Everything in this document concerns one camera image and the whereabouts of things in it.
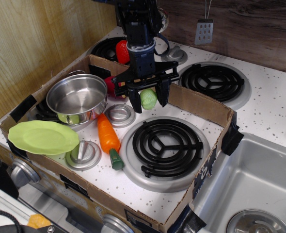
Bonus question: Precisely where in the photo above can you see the black front left burner coil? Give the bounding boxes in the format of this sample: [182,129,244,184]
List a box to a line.
[35,98,61,123]

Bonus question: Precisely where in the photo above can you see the light green toy broccoli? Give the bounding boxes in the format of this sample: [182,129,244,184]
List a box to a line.
[140,88,158,110]

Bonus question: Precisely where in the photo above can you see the silver centre stove knob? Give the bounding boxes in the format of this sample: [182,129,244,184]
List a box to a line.
[105,104,136,128]

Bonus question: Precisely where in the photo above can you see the silver stove knob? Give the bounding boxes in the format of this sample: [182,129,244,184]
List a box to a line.
[161,46,188,65]
[65,140,101,171]
[105,104,136,128]

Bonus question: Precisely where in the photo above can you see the red halved toy fruit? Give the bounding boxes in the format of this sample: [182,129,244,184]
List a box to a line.
[104,76,126,99]

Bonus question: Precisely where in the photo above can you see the silver oven knob left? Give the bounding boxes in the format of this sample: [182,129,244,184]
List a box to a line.
[11,159,41,188]

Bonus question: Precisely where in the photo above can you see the black back right burner coil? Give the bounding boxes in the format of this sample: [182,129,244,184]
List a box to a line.
[179,64,244,102]

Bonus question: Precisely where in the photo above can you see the black back left burner coil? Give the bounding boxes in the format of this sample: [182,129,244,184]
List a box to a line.
[90,37,125,62]

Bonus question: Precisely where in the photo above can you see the silver back stove knob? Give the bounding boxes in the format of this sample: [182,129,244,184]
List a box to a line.
[161,46,188,65]

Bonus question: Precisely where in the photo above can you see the black burner coil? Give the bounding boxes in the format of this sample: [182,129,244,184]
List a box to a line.
[90,37,125,62]
[35,98,61,123]
[179,64,244,102]
[132,119,204,178]

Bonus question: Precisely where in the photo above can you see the orange toy carrot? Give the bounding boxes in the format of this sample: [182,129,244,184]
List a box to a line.
[97,114,124,170]

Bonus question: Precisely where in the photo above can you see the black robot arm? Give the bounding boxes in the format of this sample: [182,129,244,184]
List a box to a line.
[105,0,178,113]

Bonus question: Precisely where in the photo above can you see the light green plastic plate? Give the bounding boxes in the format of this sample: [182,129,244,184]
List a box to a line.
[8,120,79,155]

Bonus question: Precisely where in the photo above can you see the orange object bottom left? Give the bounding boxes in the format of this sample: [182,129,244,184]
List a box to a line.
[27,214,51,229]

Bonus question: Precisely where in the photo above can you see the silver front stove knob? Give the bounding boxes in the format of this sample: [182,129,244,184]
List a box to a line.
[65,140,101,171]

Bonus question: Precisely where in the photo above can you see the silver sink drain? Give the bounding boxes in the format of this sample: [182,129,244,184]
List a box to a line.
[226,209,286,233]

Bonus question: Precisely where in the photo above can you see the hanging silver strainer ladle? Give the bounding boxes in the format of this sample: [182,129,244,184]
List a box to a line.
[158,7,169,33]

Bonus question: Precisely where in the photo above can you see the silver metal sink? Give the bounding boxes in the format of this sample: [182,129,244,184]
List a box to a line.
[193,133,286,233]

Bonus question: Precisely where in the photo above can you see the silver oven knob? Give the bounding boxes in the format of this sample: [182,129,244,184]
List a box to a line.
[101,214,128,233]
[11,159,41,188]

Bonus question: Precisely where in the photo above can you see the hanging silver slotted spatula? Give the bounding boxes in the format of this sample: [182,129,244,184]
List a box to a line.
[194,0,214,45]

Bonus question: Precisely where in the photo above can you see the red toy strawberry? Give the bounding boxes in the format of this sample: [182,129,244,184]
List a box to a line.
[115,40,130,64]

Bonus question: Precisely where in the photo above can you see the silver metal pot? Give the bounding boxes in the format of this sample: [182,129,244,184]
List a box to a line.
[46,73,108,125]

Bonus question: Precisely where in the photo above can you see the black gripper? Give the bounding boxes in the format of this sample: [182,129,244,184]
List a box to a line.
[112,42,178,114]

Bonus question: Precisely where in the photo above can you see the black front right burner coil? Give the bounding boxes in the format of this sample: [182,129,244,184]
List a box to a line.
[132,119,204,178]

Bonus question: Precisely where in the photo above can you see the silver oven knob middle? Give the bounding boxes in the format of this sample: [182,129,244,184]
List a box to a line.
[101,214,128,233]

